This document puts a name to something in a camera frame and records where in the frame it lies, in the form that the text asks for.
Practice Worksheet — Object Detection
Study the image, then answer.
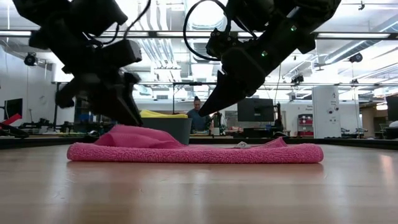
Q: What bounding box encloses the overhead bar with light strips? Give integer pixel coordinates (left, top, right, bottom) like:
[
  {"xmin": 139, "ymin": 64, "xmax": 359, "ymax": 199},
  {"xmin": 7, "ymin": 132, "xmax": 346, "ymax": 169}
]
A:
[{"xmin": 0, "ymin": 29, "xmax": 398, "ymax": 40}]

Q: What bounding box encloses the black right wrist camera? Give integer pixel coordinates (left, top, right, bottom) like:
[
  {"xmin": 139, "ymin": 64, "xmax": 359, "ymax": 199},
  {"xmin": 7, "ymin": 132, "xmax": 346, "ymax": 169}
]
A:
[{"xmin": 205, "ymin": 28, "xmax": 242, "ymax": 58}]

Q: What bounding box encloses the pink microfiber towel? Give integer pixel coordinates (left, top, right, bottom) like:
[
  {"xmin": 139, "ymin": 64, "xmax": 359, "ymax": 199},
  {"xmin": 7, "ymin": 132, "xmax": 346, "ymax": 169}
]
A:
[{"xmin": 67, "ymin": 124, "xmax": 324, "ymax": 165}]

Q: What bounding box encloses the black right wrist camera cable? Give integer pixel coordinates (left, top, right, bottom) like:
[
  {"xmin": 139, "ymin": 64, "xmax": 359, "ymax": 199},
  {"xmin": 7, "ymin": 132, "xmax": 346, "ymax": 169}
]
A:
[{"xmin": 182, "ymin": 0, "xmax": 231, "ymax": 62}]

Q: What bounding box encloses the white pillar with signs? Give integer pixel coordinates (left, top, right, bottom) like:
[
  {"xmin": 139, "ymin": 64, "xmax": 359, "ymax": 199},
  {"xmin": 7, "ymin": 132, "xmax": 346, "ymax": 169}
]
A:
[{"xmin": 312, "ymin": 85, "xmax": 341, "ymax": 139}]

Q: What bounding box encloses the silver ceiling duct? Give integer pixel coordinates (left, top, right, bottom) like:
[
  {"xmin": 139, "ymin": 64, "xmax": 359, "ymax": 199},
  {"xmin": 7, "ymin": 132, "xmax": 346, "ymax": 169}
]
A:
[{"xmin": 186, "ymin": 0, "xmax": 228, "ymax": 31}]

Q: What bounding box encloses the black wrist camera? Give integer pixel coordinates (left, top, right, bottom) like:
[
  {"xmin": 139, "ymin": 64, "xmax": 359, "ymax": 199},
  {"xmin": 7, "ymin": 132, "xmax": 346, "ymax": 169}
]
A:
[
  {"xmin": 205, "ymin": 28, "xmax": 242, "ymax": 58},
  {"xmin": 102, "ymin": 39, "xmax": 143, "ymax": 68}
]

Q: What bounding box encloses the teal plastic bin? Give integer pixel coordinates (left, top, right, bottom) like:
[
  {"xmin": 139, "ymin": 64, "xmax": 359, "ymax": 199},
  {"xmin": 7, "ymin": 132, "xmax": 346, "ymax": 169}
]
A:
[{"xmin": 141, "ymin": 117, "xmax": 193, "ymax": 146}]

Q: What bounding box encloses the red bar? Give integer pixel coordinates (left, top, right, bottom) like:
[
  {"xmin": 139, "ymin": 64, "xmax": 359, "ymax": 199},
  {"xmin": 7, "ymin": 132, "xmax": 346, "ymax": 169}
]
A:
[{"xmin": 2, "ymin": 113, "xmax": 23, "ymax": 126}]

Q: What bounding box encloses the black aluminium table frame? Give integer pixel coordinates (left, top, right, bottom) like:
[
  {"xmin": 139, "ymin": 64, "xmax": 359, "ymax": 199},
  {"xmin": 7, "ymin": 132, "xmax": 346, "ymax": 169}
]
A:
[{"xmin": 0, "ymin": 135, "xmax": 398, "ymax": 151}]

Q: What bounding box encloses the black background rig frame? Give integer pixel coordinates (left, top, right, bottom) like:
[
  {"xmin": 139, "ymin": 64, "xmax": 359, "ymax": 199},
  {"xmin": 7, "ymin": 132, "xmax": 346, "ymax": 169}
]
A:
[{"xmin": 51, "ymin": 80, "xmax": 220, "ymax": 131}]

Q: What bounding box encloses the person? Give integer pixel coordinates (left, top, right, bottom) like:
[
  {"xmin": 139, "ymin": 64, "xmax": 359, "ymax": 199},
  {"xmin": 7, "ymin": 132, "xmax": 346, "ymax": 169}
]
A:
[{"xmin": 186, "ymin": 95, "xmax": 213, "ymax": 134}]

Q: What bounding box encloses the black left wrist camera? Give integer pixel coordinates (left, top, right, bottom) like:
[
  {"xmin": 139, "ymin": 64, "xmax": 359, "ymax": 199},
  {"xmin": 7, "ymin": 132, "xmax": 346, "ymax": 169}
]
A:
[{"xmin": 102, "ymin": 39, "xmax": 143, "ymax": 68}]

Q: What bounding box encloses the black wall monitor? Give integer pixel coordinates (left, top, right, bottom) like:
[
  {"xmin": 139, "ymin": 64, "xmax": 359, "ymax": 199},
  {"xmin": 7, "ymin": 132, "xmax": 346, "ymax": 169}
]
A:
[{"xmin": 3, "ymin": 98, "xmax": 24, "ymax": 121}]

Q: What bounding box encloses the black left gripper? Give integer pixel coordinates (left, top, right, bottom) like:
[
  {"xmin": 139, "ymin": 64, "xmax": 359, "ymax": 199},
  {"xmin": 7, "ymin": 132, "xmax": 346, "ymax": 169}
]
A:
[{"xmin": 55, "ymin": 70, "xmax": 144, "ymax": 126}]

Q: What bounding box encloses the black monitor on wooden desk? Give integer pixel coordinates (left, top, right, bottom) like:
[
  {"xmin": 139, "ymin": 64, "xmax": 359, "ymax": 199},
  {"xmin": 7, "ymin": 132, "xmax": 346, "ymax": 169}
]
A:
[{"xmin": 385, "ymin": 95, "xmax": 398, "ymax": 123}]

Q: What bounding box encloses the rack with red bins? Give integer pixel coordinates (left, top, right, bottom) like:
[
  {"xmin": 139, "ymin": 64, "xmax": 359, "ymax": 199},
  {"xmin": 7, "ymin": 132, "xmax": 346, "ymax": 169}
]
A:
[{"xmin": 297, "ymin": 113, "xmax": 314, "ymax": 137}]

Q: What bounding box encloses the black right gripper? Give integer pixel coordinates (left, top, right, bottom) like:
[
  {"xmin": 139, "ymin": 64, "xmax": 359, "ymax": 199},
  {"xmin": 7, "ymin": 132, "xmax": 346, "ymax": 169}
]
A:
[{"xmin": 198, "ymin": 48, "xmax": 274, "ymax": 118}]

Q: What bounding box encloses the yellow microfiber towel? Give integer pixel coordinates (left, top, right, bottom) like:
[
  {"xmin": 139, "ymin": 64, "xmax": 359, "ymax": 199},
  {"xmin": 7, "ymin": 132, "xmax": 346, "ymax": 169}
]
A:
[{"xmin": 139, "ymin": 109, "xmax": 189, "ymax": 119}]

